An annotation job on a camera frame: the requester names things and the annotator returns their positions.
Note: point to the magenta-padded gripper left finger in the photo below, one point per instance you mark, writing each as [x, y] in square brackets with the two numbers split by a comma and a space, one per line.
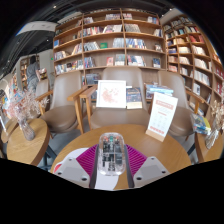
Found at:
[71, 170]

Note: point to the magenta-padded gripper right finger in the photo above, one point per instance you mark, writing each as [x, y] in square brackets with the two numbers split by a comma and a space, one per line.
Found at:
[151, 170]

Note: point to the transparent computer mouse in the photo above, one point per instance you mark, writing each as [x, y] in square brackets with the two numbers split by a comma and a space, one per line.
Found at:
[111, 153]

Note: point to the round wooden side table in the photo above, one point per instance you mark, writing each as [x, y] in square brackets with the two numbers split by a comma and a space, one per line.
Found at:
[8, 131]
[210, 153]
[28, 150]

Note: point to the white card sign wooden base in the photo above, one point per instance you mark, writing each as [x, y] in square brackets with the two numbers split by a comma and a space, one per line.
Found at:
[161, 115]

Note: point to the beige armchair wooden arms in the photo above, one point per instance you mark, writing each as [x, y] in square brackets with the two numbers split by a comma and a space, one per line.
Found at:
[116, 118]
[180, 120]
[63, 96]

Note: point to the glass vase pink dried flowers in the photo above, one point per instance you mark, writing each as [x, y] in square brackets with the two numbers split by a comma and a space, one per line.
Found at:
[26, 130]

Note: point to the stack of colourful books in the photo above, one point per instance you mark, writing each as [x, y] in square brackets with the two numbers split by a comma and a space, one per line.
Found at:
[200, 124]

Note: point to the glass vase beige dried flowers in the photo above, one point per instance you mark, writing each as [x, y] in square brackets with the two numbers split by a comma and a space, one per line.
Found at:
[211, 138]

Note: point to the dark book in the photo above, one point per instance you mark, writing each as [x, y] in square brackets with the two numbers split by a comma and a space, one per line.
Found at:
[134, 97]

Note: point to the stack of blue books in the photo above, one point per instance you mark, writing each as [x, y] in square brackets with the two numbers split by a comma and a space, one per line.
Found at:
[159, 89]

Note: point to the white framed picture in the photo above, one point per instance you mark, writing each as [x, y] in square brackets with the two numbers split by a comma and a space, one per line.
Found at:
[111, 94]

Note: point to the person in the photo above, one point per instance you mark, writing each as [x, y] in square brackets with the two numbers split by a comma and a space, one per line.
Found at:
[32, 71]

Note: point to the curved wooden bookshelf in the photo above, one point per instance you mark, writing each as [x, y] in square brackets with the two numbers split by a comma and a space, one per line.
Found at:
[196, 56]

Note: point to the large wooden bookshelf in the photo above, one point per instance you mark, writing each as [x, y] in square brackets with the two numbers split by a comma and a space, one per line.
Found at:
[106, 40]

